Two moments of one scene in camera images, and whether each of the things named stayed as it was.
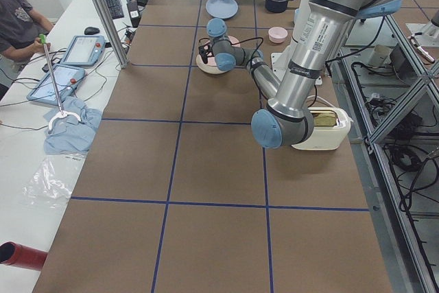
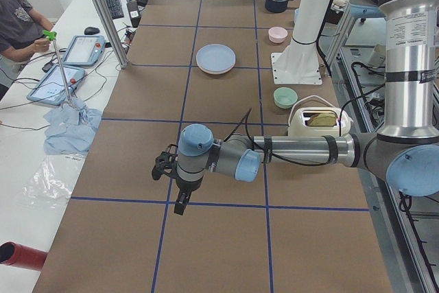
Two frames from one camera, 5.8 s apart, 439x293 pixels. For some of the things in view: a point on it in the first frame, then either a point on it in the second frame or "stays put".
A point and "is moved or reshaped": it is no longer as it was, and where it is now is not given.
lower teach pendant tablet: (68, 79) stays put
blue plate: (224, 7) is moved or reshaped
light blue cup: (297, 16) stays put
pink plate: (211, 60) to (222, 72)
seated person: (20, 27) stays put
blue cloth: (67, 133) stays put
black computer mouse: (91, 31) stays put
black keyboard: (114, 3) stays put
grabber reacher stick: (42, 38) to (52, 34)
